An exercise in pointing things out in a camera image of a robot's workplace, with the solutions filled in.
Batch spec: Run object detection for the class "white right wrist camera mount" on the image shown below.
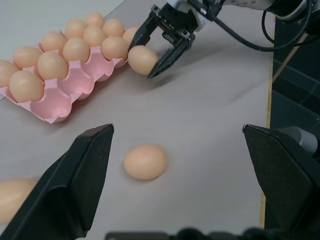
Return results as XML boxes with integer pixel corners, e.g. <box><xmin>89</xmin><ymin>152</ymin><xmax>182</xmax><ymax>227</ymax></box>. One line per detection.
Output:
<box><xmin>166</xmin><ymin>0</ymin><xmax>208</xmax><ymax>33</ymax></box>

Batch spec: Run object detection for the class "beige egg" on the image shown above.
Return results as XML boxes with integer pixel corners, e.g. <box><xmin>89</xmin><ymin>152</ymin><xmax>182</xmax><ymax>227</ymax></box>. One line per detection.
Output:
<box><xmin>64</xmin><ymin>18</ymin><xmax>88</xmax><ymax>39</ymax></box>
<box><xmin>123</xmin><ymin>143</ymin><xmax>169</xmax><ymax>181</ymax></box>
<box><xmin>37</xmin><ymin>50</ymin><xmax>69</xmax><ymax>81</ymax></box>
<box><xmin>40</xmin><ymin>32</ymin><xmax>67</xmax><ymax>52</ymax></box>
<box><xmin>0</xmin><ymin>177</ymin><xmax>39</xmax><ymax>224</ymax></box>
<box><xmin>0</xmin><ymin>59</ymin><xmax>21</xmax><ymax>87</ymax></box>
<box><xmin>127</xmin><ymin>45</ymin><xmax>159</xmax><ymax>76</ymax></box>
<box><xmin>122</xmin><ymin>26</ymin><xmax>140</xmax><ymax>47</ymax></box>
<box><xmin>82</xmin><ymin>24</ymin><xmax>107</xmax><ymax>47</ymax></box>
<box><xmin>102</xmin><ymin>18</ymin><xmax>125</xmax><ymax>38</ymax></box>
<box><xmin>100</xmin><ymin>36</ymin><xmax>129</xmax><ymax>61</ymax></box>
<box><xmin>9</xmin><ymin>70</ymin><xmax>45</xmax><ymax>103</ymax></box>
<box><xmin>85</xmin><ymin>11</ymin><xmax>106</xmax><ymax>29</ymax></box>
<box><xmin>62</xmin><ymin>36</ymin><xmax>91</xmax><ymax>63</ymax></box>
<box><xmin>12</xmin><ymin>46</ymin><xmax>43</xmax><ymax>69</ymax></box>

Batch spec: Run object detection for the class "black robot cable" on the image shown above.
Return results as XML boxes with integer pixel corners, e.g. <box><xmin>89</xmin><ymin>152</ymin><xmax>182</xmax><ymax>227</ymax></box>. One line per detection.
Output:
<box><xmin>199</xmin><ymin>0</ymin><xmax>316</xmax><ymax>53</ymax></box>

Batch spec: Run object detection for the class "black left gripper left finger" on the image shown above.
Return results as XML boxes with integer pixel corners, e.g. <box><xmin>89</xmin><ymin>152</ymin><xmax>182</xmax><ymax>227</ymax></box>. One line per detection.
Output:
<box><xmin>0</xmin><ymin>123</ymin><xmax>115</xmax><ymax>240</ymax></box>

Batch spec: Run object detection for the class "grey rounded robot body part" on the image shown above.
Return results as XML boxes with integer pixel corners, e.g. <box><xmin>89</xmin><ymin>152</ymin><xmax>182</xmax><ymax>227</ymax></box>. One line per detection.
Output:
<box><xmin>274</xmin><ymin>126</ymin><xmax>319</xmax><ymax>159</ymax></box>

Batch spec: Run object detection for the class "pink egg tray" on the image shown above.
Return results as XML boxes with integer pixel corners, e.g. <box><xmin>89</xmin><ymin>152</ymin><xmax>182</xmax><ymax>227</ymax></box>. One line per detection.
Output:
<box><xmin>0</xmin><ymin>27</ymin><xmax>140</xmax><ymax>125</ymax></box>

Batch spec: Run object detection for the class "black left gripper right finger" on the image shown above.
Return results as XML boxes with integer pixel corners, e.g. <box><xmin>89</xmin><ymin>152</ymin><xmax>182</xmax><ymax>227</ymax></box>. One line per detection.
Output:
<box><xmin>241</xmin><ymin>123</ymin><xmax>320</xmax><ymax>235</ymax></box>

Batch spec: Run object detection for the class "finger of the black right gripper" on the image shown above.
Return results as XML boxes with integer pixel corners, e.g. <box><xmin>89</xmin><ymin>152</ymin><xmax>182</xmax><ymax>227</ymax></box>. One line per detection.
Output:
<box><xmin>128</xmin><ymin>14</ymin><xmax>161</xmax><ymax>53</ymax></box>
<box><xmin>147</xmin><ymin>37</ymin><xmax>194</xmax><ymax>80</ymax></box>

